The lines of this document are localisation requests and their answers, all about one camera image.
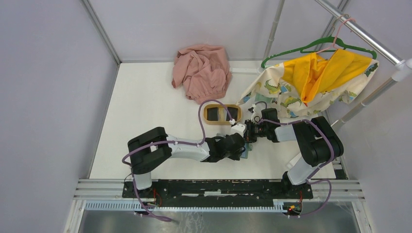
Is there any green leather card holder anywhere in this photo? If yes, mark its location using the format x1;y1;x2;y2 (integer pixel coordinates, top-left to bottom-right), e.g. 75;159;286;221
216;132;255;161

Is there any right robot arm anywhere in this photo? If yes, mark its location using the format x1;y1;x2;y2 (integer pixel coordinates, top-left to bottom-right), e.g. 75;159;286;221
244;108;344;198

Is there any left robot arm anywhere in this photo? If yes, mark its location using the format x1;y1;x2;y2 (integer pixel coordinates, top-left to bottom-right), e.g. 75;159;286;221
122;124;246;198

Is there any black card in tray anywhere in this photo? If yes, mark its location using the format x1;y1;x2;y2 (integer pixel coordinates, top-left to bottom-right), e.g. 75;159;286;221
206;107;219;121
224;107;239;122

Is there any tan oval tray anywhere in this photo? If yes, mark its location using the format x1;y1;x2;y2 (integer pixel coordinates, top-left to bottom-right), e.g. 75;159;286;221
203;104;242;125

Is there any dinosaur print yellow garment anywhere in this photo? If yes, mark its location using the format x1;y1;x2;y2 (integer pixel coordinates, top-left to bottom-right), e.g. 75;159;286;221
236;49;379;118

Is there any pink crumpled cloth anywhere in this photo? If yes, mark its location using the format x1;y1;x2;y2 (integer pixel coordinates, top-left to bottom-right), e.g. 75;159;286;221
171;44;232;104

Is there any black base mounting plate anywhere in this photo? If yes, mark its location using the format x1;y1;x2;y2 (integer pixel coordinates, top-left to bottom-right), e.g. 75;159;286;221
138;180;313;207

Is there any green clothes hanger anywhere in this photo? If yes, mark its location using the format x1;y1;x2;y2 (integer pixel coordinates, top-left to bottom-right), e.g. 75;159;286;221
260;36;378;69

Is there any pink clothes hanger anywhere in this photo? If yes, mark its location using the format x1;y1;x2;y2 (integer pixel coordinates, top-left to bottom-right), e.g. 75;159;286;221
315;14;357;54

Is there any metal clothes rack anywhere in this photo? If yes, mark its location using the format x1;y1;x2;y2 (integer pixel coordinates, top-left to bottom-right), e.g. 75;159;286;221
256;0;412;129

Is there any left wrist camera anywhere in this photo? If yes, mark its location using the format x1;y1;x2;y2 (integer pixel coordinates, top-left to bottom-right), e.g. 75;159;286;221
230;121;247;136

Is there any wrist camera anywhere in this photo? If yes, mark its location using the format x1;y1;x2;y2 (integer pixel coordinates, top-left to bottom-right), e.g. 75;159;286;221
230;121;247;136
248;104;258;122

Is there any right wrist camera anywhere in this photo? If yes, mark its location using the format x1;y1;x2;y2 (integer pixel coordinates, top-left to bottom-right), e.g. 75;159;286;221
248;104;258;122

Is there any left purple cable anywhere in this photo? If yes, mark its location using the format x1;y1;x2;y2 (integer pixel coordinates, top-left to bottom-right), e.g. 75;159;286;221
121;99;237;222

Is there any white perforated cable duct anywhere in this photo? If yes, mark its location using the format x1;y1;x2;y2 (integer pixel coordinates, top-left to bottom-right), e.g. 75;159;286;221
85;200;286;213

